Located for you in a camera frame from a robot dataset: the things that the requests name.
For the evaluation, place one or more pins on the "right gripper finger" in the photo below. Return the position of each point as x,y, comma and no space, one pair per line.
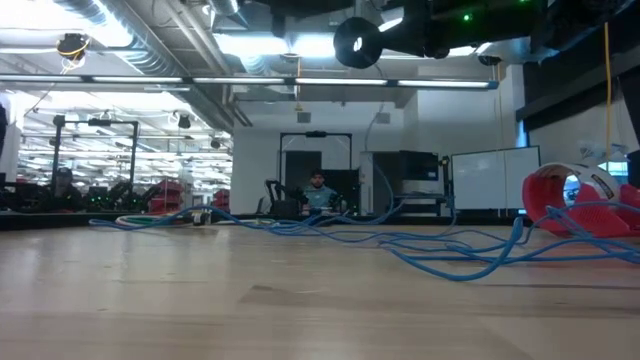
400,37

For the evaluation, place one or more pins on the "black spool white label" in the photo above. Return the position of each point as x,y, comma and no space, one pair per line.
345,50

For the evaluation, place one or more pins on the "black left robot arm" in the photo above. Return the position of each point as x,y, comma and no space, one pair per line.
310,6

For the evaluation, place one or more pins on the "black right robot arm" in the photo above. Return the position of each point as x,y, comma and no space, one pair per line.
500,25

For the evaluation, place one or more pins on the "background black robot arm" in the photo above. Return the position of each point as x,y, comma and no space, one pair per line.
272,192
120,197

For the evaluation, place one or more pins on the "black box cabinet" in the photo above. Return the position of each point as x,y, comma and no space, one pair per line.
420,165

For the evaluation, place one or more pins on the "whiteboard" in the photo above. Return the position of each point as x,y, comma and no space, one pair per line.
480,180

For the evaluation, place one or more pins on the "long ceiling light bar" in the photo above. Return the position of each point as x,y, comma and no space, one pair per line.
240,80

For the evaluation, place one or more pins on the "black low bench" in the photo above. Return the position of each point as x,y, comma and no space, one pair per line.
415,205

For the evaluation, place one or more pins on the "person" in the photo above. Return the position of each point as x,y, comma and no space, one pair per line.
320,195
65,192

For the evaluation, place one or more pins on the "white printed tape roll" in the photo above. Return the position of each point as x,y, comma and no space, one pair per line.
600,175

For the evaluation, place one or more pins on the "red storage shelf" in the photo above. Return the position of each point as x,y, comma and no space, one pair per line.
170,192
222,200

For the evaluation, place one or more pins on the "red tape dispenser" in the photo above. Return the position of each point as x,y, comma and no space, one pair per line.
590,220

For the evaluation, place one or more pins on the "dome security camera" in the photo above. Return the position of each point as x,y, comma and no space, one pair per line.
489,60

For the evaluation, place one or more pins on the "grey wall vent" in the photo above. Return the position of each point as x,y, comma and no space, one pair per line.
383,118
304,117

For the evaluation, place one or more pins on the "silver air duct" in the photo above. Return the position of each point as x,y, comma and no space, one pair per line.
145,55

